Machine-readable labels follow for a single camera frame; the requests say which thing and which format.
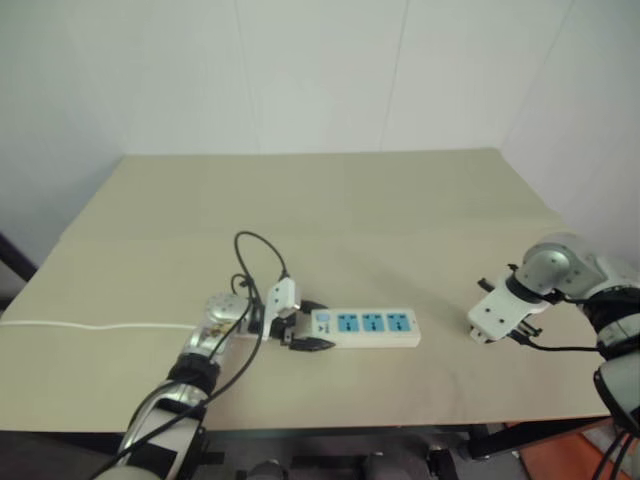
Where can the white power strip blue sockets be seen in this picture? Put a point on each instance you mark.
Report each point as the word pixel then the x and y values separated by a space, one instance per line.
pixel 372 327

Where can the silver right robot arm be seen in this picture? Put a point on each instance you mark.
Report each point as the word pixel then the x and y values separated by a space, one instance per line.
pixel 550 265

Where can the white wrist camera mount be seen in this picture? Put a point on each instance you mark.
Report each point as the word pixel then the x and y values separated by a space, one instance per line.
pixel 497 312
pixel 281 295

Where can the dark rounded shape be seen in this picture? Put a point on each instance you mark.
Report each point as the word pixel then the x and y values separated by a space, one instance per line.
pixel 266 470

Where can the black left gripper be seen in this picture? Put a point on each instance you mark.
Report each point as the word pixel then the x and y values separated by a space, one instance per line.
pixel 289 327

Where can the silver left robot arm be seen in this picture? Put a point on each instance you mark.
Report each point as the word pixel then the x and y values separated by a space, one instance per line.
pixel 220 311

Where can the black table frame bar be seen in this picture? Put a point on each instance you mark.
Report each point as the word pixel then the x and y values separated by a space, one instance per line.
pixel 500 440

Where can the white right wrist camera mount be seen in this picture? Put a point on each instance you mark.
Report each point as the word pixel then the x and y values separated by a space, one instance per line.
pixel 497 312

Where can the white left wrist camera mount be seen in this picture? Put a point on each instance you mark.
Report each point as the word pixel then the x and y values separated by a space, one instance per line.
pixel 281 295

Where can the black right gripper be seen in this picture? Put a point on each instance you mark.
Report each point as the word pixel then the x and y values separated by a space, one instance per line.
pixel 518 332

